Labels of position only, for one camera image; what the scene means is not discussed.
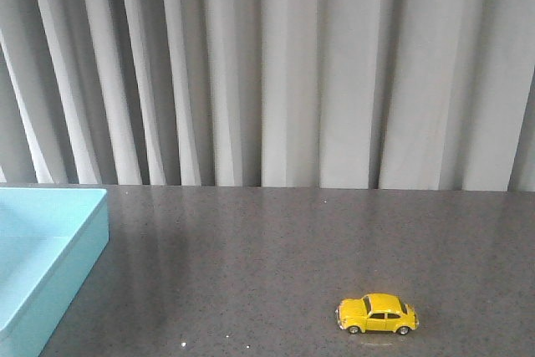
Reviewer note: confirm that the yellow toy beetle car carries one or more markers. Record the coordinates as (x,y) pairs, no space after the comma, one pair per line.
(376,312)

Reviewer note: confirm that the grey pleated curtain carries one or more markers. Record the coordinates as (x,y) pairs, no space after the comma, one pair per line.
(360,94)

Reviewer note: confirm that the light blue storage box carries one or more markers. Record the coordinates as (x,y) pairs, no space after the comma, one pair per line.
(50,240)

